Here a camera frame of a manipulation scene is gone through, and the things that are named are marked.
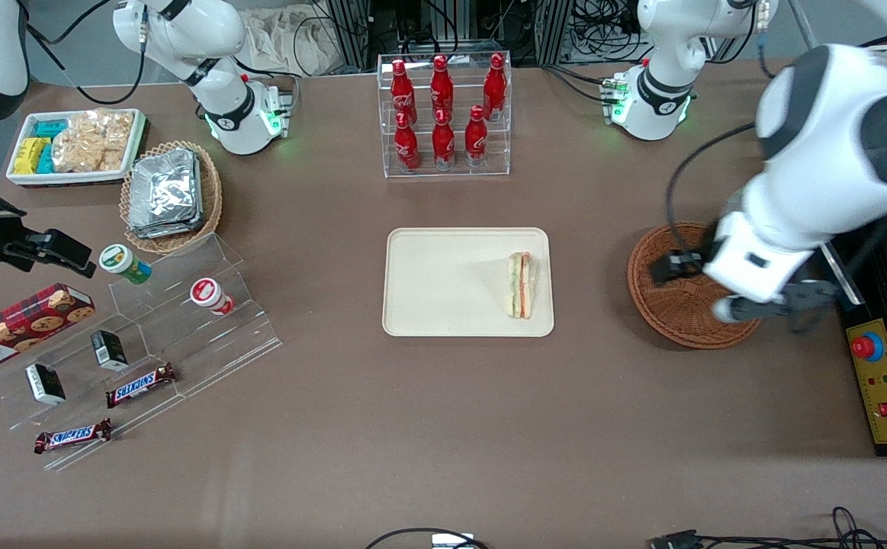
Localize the green lidded cup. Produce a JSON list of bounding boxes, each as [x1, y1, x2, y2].
[[98, 243, 153, 286]]

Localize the black arm base cables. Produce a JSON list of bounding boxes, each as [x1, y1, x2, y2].
[[542, 63, 613, 104]]

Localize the white rectangular snack tray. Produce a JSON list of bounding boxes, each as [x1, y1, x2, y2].
[[5, 108, 148, 188]]

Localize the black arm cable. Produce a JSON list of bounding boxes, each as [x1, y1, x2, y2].
[[666, 122, 758, 260], [26, 0, 146, 106]]

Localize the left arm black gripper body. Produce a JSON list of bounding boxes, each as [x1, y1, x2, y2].
[[692, 227, 721, 275]]

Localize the red emergency stop button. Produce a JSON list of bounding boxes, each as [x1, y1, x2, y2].
[[852, 333, 885, 363]]

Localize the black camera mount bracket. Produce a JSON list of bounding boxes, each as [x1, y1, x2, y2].
[[785, 279, 843, 334]]

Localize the yellow snack pack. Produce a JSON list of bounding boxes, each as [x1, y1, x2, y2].
[[13, 137, 49, 176]]

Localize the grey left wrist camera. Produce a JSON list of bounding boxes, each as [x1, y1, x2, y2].
[[712, 295, 791, 323]]

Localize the grey metal pole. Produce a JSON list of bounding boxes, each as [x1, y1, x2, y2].
[[786, 0, 814, 43]]

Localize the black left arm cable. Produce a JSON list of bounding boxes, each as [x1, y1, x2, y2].
[[666, 122, 758, 260]]

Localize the oval light wicker basket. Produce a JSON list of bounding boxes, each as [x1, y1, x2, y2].
[[119, 140, 224, 255]]

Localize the beige cloth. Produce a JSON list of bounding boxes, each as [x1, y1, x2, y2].
[[247, 6, 337, 77]]

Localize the red cola bottle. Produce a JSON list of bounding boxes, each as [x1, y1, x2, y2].
[[464, 105, 490, 167], [394, 112, 421, 172], [483, 53, 508, 123], [430, 55, 455, 123], [390, 59, 418, 127], [432, 109, 457, 170]]

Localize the silver foil packet stack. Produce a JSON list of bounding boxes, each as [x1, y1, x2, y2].
[[127, 148, 204, 240]]

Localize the black background cable bundle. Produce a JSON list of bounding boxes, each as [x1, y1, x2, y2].
[[571, 0, 642, 63]]

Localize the small black box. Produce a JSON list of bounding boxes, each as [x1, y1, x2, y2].
[[25, 363, 67, 406], [90, 329, 129, 372]]

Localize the black tangled cable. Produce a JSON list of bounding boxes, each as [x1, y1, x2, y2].
[[699, 506, 887, 549]]

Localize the clear bag of crackers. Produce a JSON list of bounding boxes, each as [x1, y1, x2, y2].
[[51, 109, 136, 174]]

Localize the black looped cable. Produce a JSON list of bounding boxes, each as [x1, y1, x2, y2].
[[365, 528, 490, 549]]

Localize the aluminium frame post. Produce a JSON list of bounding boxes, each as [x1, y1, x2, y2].
[[532, 0, 572, 66], [326, 0, 371, 71]]

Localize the Snickers chocolate bar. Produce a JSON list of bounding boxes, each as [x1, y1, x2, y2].
[[34, 418, 114, 456], [104, 362, 178, 409]]

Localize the triangle sandwich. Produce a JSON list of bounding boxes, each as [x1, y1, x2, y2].
[[506, 252, 538, 320]]

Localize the red lidded cup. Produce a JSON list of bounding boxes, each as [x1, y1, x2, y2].
[[189, 278, 236, 316]]

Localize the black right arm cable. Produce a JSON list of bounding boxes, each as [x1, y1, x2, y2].
[[26, 0, 146, 106]]

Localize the red tartan cookie box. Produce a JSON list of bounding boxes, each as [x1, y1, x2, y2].
[[0, 283, 97, 377]]

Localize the clear acrylic stepped display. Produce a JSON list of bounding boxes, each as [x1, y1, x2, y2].
[[0, 233, 284, 474]]

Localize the beige plastic tray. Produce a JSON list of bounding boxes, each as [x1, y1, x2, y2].
[[381, 226, 556, 339]]

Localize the round brown wicker basket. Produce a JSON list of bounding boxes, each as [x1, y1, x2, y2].
[[627, 221, 764, 351]]

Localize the clear acrylic bottle rack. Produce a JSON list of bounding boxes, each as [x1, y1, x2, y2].
[[377, 52, 513, 180]]

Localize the black cable plug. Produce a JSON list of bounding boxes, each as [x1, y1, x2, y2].
[[648, 529, 702, 549]]

